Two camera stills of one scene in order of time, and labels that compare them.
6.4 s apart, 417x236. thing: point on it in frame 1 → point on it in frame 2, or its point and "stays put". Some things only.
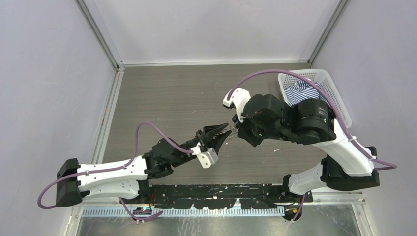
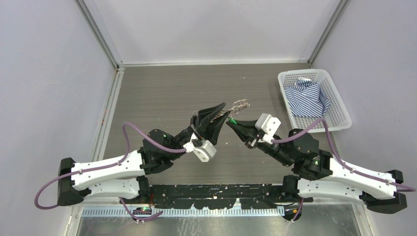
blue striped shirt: (303, 90) stays put
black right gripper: (243, 132) → (246, 129)
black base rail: (269, 196) stays put
